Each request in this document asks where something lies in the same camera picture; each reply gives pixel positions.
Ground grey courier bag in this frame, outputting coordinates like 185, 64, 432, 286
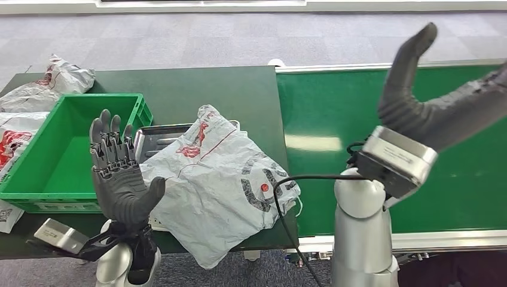
0, 54, 96, 114
139, 104, 303, 270

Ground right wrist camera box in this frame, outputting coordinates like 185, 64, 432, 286
354, 126, 439, 200

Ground dark green table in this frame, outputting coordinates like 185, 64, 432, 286
0, 66, 300, 261

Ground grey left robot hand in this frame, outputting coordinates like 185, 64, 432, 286
88, 109, 166, 231

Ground crumpled grey courier bag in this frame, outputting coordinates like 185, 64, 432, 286
0, 54, 96, 114

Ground white courier bag, QR code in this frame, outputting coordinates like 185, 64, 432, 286
0, 200, 25, 234

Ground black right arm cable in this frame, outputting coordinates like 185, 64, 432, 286
273, 141, 371, 287

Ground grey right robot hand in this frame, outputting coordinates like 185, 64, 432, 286
378, 22, 507, 154

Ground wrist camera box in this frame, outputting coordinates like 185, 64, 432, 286
33, 218, 90, 255
354, 126, 439, 200

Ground white courier bag, red print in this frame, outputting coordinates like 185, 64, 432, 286
0, 112, 50, 185

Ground green conveyor belt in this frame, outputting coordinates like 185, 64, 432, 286
276, 65, 507, 237

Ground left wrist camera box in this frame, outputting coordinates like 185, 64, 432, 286
33, 218, 90, 255

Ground green plastic crate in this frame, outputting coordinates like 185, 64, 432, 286
0, 93, 154, 215

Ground steel scale tray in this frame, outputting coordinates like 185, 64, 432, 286
133, 120, 241, 165

